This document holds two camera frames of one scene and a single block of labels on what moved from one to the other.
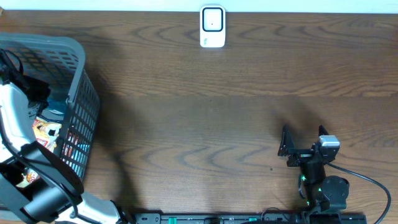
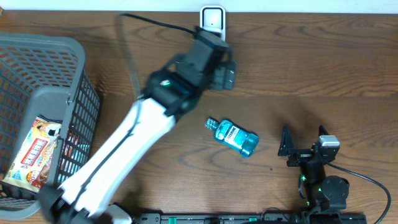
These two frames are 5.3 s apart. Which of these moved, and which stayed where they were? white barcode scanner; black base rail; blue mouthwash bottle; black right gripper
Moved: blue mouthwash bottle
Stayed: black right gripper; white barcode scanner; black base rail
